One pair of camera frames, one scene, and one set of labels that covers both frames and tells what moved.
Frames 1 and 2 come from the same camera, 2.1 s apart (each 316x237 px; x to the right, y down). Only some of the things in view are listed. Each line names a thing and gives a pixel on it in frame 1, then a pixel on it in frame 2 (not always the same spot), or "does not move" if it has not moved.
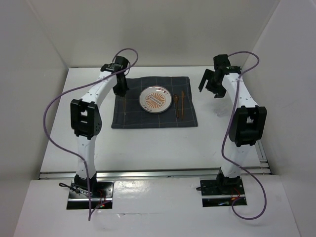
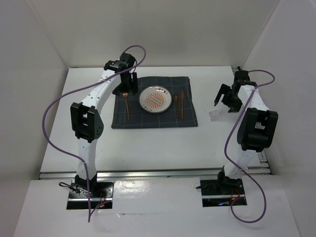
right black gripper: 220,92 → 235,106
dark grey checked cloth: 128,113 does not move
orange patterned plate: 155,99 does not move
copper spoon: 176,98 does not move
